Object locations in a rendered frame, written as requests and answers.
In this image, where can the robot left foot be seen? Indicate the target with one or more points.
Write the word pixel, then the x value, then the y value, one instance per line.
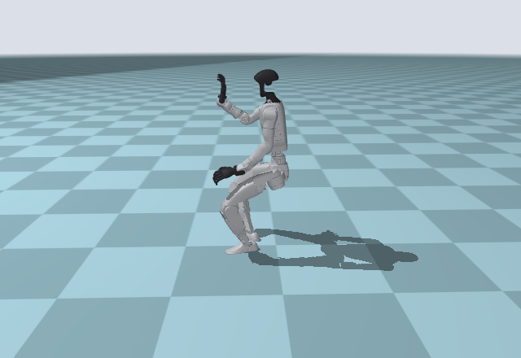
pixel 240 248

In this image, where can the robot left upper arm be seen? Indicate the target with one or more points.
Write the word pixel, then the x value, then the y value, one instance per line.
pixel 270 116

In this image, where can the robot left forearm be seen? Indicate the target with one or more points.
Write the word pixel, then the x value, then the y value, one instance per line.
pixel 256 157

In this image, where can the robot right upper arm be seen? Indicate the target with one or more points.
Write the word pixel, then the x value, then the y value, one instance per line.
pixel 247 118

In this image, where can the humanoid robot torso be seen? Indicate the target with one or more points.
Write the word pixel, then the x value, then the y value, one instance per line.
pixel 278 160

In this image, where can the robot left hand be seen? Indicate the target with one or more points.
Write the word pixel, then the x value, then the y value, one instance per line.
pixel 225 172

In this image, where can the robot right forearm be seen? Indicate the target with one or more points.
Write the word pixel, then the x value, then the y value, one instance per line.
pixel 231 109

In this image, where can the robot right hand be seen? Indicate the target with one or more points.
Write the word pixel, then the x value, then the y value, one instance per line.
pixel 223 88

